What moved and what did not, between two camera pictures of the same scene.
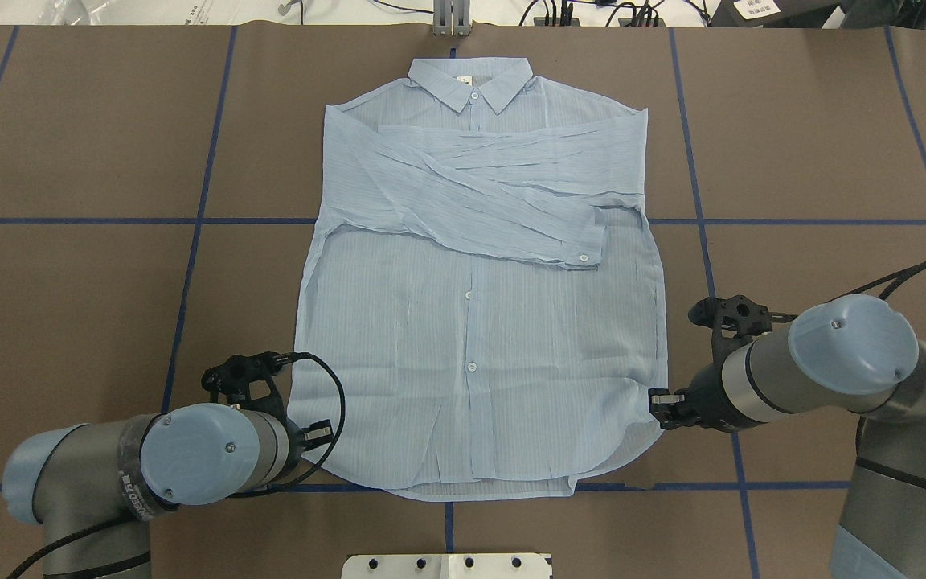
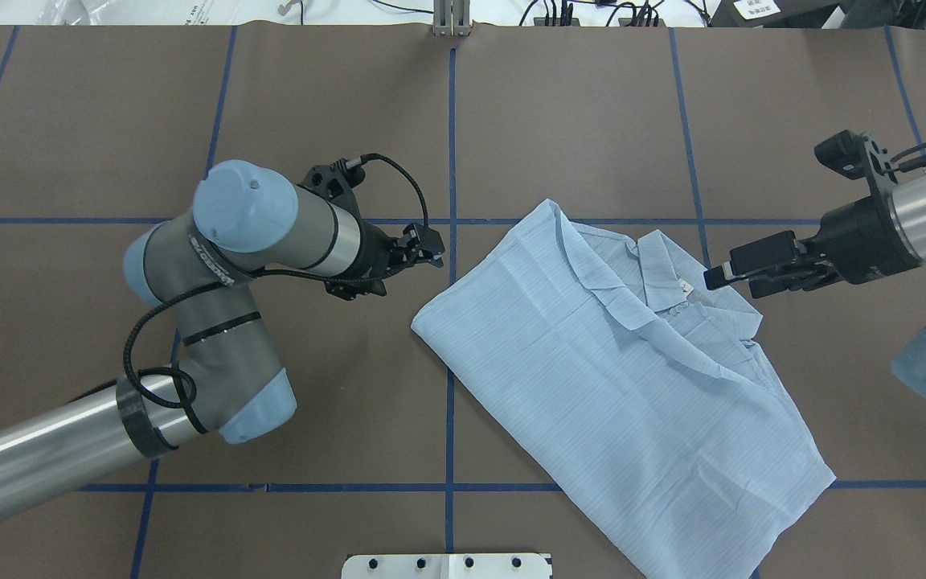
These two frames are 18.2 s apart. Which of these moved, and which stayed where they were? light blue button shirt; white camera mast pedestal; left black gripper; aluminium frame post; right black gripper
Moved: light blue button shirt; left black gripper; right black gripper
Stayed: aluminium frame post; white camera mast pedestal
